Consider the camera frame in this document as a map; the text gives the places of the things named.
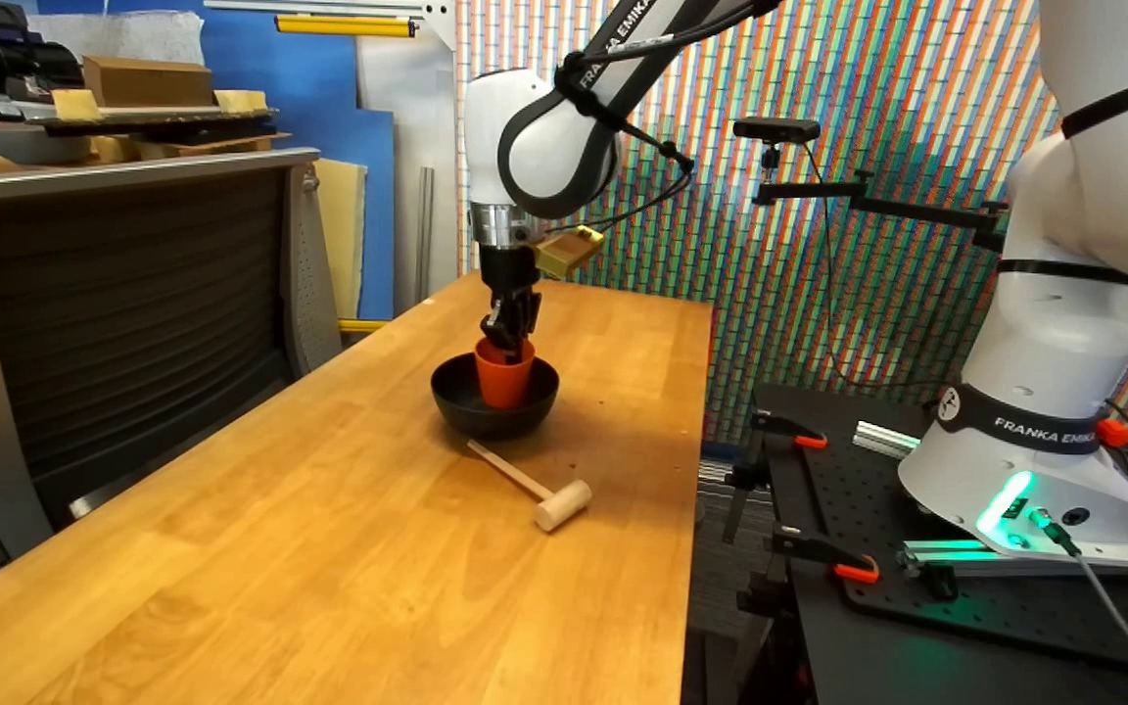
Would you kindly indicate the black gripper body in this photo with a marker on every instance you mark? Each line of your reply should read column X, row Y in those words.
column 512, row 276

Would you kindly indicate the orange plastic cup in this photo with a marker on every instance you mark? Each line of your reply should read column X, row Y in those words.
column 504, row 380

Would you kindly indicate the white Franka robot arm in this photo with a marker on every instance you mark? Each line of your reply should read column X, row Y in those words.
column 1057, row 326

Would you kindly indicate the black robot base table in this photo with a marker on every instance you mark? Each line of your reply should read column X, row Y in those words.
column 980, row 630

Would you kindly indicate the black bowl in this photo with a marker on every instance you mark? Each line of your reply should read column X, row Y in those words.
column 493, row 410

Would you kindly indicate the gray metal pole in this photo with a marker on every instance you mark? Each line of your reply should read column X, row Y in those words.
column 427, row 236

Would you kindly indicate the cream foam board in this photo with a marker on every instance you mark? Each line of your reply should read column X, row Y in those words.
column 342, row 236

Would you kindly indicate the wooden mallet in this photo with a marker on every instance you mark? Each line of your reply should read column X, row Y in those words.
column 561, row 502

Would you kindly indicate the white panel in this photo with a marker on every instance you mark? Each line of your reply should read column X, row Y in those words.
column 426, row 105

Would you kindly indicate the yellow level bar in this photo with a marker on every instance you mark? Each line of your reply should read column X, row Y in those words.
column 342, row 24

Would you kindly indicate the yellow foam slab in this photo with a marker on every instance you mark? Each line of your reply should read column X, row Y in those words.
column 238, row 105

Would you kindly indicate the gray desk with black panel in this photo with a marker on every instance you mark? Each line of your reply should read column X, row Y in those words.
column 119, row 339

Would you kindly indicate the brown cardboard box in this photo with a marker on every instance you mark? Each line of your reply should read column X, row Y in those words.
column 145, row 83

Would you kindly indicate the black bag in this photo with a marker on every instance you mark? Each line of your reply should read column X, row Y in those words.
column 10, row 59

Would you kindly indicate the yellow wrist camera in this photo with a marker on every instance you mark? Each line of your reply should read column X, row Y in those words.
column 570, row 247

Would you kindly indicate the black exterior camera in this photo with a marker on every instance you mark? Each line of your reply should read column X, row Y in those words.
column 777, row 131

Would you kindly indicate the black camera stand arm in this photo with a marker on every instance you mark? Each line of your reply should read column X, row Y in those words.
column 879, row 202

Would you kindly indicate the silver mounting rail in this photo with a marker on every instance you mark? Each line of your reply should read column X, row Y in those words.
column 1114, row 558

